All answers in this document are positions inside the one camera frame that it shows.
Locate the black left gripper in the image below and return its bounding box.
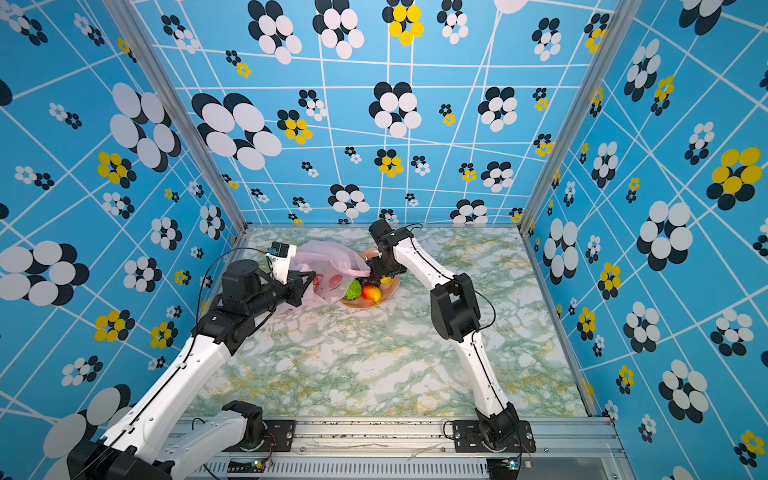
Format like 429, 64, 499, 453
246, 269, 316, 320

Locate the pink printed plastic bag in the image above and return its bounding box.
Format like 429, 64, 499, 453
289, 240, 370, 309

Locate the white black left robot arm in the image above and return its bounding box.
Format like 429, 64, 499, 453
66, 258, 315, 479

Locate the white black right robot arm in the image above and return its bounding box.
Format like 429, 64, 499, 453
369, 219, 524, 451

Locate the pink scalloped fruit bowl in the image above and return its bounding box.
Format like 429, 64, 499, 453
341, 248, 400, 309

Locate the orange yellow mango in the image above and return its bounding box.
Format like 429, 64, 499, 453
362, 285, 383, 303

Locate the green custard apple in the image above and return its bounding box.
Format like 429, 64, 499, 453
344, 280, 363, 301

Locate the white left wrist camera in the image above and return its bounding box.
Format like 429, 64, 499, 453
265, 241, 297, 285

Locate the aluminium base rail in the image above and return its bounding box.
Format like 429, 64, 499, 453
187, 417, 636, 479

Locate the aluminium frame post left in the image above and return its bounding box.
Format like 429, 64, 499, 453
104, 1, 247, 235

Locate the aluminium frame post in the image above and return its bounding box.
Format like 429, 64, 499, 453
518, 0, 641, 233
104, 1, 247, 235

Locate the aluminium frame post right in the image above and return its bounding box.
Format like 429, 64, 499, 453
518, 0, 641, 233

